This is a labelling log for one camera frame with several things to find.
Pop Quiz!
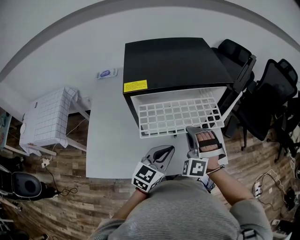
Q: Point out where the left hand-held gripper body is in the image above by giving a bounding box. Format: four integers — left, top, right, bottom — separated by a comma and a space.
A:
131, 156, 170, 194

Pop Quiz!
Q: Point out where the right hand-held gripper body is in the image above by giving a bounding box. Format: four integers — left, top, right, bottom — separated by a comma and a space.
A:
181, 147, 227, 178

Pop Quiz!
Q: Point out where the white wire fridge shelf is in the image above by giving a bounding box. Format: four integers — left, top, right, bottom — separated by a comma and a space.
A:
138, 97, 226, 139

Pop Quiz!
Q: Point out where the person's left forearm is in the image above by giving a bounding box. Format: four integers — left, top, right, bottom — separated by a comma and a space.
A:
112, 188, 151, 220

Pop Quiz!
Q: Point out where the person's right forearm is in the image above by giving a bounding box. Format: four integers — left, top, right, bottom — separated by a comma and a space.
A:
206, 161, 255, 207

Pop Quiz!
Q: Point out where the black mini fridge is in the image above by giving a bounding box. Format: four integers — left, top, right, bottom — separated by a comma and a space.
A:
122, 37, 235, 138

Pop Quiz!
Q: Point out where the person's right hand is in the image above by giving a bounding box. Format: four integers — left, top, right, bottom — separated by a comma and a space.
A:
196, 131, 223, 152

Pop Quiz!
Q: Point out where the dark waist device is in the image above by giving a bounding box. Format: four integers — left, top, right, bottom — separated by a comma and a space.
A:
199, 176, 217, 193

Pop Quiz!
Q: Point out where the person's grey knit sweater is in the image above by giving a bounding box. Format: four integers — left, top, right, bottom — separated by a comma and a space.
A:
90, 179, 274, 240

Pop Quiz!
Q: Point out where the white power strip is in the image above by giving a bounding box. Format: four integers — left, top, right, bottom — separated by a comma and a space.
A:
253, 181, 263, 199

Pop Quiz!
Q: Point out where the black mesh office chair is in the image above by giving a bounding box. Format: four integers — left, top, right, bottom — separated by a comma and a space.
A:
234, 58, 299, 151

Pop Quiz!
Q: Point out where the white blue wipes packet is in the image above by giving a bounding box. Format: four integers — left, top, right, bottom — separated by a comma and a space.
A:
96, 68, 119, 81

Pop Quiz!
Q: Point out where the black padded office chair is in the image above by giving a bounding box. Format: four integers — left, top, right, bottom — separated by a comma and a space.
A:
210, 39, 256, 139

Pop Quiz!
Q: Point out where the black swivel office chair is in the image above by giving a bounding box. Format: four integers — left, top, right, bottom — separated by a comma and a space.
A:
273, 97, 300, 164

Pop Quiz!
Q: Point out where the black lumpy bag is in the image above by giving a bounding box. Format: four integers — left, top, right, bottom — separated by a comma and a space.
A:
284, 187, 296, 210

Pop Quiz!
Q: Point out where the white checked tablecloth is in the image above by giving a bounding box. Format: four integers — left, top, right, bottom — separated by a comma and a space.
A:
19, 86, 79, 157

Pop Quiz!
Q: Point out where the small teal table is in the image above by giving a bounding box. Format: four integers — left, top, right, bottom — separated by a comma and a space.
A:
0, 112, 13, 151

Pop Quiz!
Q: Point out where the thin wrist bracelet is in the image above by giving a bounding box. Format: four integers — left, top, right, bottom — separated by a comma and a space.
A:
206, 165, 226, 175

